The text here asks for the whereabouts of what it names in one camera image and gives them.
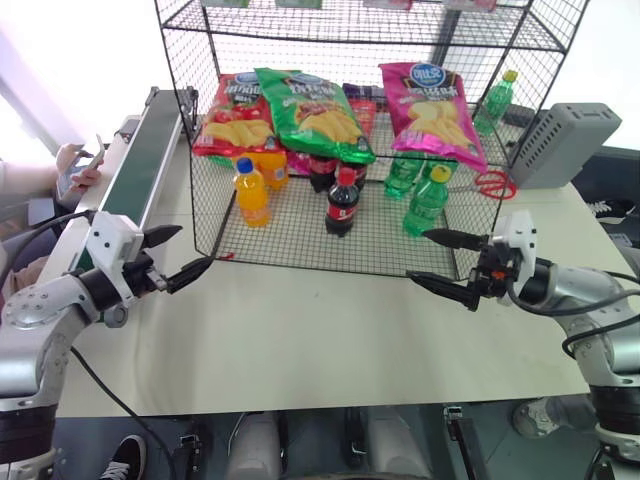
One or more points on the orange soda bottle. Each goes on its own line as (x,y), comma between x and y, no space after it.
(276,172)
(252,200)

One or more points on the green chips bag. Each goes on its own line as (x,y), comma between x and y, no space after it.
(315,117)

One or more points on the black shoe white laces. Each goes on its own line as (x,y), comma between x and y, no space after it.
(612,206)

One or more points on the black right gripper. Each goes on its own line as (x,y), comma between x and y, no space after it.
(492,272)

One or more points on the black sneaker white laces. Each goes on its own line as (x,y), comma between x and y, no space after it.
(125,457)

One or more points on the green soda bottle yellow cap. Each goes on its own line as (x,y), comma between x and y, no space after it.
(400,177)
(495,105)
(425,205)

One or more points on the pink chips bag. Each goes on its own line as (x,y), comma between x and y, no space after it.
(432,110)

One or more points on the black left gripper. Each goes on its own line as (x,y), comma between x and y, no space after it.
(141,275)

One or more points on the person's hand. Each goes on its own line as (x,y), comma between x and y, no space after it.
(70,165)

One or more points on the person's forearm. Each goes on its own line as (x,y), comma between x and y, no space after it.
(25,177)

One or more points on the smartphone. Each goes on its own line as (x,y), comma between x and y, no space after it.
(95,157)

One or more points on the dark red snack bag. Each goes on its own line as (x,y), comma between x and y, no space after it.
(362,107)

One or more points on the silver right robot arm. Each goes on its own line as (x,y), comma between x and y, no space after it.
(585,290)

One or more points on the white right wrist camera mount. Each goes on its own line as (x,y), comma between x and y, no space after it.
(520,240)

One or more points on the grey shoe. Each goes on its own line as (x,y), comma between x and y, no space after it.
(550,417)

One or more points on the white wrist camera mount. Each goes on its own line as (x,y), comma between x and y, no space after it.
(520,240)
(107,240)

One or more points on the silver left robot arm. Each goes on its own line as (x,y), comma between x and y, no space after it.
(35,310)

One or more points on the green conveyor belt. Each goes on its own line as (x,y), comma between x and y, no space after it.
(142,150)

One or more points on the red chips bag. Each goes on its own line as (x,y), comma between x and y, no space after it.
(232,120)

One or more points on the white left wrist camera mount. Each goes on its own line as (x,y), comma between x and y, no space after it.
(107,240)

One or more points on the grey plastic box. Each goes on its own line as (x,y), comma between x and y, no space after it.
(560,145)

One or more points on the cola bottle red cap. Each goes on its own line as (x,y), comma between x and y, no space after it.
(342,210)
(320,175)
(356,172)

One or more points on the red scissors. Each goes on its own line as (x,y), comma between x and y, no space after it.
(492,184)

